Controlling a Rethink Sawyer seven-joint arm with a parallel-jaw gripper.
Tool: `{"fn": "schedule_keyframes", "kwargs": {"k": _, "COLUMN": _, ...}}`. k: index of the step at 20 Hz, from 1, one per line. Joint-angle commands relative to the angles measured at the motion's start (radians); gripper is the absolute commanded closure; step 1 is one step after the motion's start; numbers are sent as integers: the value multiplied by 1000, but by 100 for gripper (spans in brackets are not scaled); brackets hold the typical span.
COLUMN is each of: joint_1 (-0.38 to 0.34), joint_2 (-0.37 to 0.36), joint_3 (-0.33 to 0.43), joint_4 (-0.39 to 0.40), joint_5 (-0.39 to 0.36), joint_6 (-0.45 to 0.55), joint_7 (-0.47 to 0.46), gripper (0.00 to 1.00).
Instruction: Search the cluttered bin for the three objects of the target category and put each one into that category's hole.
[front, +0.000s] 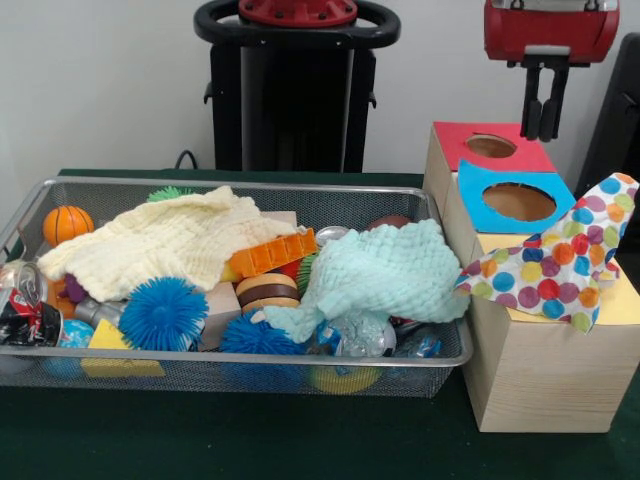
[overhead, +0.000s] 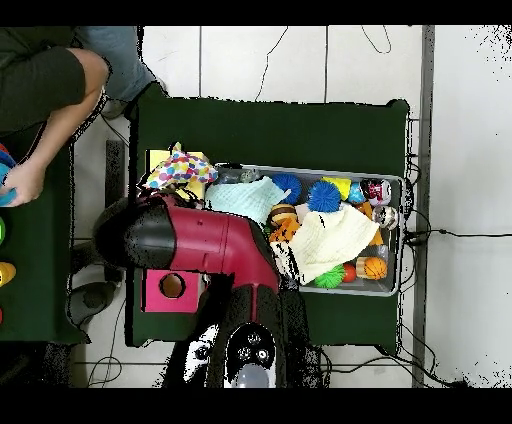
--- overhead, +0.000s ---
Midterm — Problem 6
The green spiky ball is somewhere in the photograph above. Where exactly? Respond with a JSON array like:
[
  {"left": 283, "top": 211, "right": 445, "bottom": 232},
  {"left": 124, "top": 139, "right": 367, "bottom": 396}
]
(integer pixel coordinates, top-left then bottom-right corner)
[{"left": 313, "top": 264, "right": 346, "bottom": 290}]

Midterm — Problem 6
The yellow round object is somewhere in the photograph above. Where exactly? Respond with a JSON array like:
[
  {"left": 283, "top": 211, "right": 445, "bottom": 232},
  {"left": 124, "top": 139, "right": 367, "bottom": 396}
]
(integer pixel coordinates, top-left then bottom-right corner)
[{"left": 0, "top": 261, "right": 17, "bottom": 288}]

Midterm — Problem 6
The toy burger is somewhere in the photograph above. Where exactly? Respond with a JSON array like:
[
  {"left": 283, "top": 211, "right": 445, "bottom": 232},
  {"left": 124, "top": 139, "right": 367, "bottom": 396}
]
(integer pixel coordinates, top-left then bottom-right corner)
[{"left": 267, "top": 203, "right": 298, "bottom": 228}]

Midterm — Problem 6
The person's hand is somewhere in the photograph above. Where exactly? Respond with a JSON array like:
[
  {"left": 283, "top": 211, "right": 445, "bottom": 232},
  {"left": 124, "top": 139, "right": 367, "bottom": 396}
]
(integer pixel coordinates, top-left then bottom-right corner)
[{"left": 0, "top": 158, "right": 48, "bottom": 208}]

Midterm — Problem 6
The orange toy basketball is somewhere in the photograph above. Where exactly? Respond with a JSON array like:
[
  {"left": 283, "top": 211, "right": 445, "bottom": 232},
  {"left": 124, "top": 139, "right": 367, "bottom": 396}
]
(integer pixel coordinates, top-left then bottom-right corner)
[{"left": 355, "top": 256, "right": 389, "bottom": 281}]

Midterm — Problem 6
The dark green table cloth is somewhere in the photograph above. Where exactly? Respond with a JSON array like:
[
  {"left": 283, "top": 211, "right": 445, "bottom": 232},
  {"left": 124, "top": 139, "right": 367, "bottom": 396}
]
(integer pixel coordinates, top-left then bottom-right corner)
[{"left": 125, "top": 82, "right": 411, "bottom": 355}]

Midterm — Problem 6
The crushed soda can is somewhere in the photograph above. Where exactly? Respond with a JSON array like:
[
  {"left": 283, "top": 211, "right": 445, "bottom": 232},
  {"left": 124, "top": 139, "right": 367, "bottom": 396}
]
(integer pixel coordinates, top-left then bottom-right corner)
[{"left": 359, "top": 178, "right": 393, "bottom": 207}]

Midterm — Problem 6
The mint green waffle cloth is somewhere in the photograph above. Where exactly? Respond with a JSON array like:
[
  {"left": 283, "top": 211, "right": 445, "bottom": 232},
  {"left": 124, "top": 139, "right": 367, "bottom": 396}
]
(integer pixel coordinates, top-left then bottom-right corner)
[{"left": 204, "top": 175, "right": 291, "bottom": 226}]

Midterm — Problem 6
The person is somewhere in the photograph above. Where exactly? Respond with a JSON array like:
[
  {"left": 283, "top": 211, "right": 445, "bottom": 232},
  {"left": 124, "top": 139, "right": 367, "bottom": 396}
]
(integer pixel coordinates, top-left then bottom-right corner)
[{"left": 0, "top": 25, "right": 167, "bottom": 208}]

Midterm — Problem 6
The cream waffle cloth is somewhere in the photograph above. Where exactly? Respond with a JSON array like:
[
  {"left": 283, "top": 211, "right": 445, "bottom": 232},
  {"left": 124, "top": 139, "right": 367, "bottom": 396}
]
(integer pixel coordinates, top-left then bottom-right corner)
[{"left": 275, "top": 203, "right": 381, "bottom": 285}]

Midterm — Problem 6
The polka-dot cloth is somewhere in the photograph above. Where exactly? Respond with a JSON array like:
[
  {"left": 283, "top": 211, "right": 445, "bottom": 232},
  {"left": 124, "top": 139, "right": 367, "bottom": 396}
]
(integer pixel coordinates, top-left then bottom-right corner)
[{"left": 141, "top": 142, "right": 220, "bottom": 192}]

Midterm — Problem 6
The blue spiky ball with eyes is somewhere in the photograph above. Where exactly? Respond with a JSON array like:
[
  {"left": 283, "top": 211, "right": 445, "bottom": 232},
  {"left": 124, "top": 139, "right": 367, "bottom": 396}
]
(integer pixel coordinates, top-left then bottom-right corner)
[{"left": 306, "top": 180, "right": 342, "bottom": 213}]

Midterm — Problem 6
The yellow foam wedge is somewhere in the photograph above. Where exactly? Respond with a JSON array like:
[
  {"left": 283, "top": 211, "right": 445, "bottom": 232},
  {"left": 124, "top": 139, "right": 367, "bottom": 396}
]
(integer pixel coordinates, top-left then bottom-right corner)
[{"left": 321, "top": 176, "right": 353, "bottom": 201}]

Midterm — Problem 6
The shallow mesh bin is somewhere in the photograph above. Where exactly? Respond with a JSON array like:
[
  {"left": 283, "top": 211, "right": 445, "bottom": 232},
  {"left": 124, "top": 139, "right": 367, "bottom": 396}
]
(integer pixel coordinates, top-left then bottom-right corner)
[{"left": 211, "top": 162, "right": 405, "bottom": 298}]

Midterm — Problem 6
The dark green side table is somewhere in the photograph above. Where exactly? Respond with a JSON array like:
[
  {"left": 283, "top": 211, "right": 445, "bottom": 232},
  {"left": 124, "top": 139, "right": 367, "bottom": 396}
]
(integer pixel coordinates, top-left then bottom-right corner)
[{"left": 0, "top": 119, "right": 91, "bottom": 346}]

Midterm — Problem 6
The black floor cable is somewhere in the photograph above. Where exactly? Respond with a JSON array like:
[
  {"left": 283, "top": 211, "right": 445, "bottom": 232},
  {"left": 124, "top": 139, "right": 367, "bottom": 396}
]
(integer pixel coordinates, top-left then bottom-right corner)
[{"left": 403, "top": 228, "right": 512, "bottom": 246}]

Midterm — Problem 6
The blue round object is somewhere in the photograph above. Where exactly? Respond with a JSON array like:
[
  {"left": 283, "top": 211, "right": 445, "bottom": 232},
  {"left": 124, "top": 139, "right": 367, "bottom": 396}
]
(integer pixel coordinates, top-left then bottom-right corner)
[{"left": 0, "top": 144, "right": 19, "bottom": 208}]

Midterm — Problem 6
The wooden three-hole box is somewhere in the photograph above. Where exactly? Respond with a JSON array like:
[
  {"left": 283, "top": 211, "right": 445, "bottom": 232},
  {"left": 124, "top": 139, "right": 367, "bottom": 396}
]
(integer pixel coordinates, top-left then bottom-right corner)
[{"left": 141, "top": 149, "right": 210, "bottom": 314}]

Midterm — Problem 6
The black upright bar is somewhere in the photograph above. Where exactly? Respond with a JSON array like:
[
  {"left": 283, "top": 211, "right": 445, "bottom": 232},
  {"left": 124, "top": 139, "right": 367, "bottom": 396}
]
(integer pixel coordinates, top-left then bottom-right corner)
[{"left": 104, "top": 139, "right": 126, "bottom": 281}]

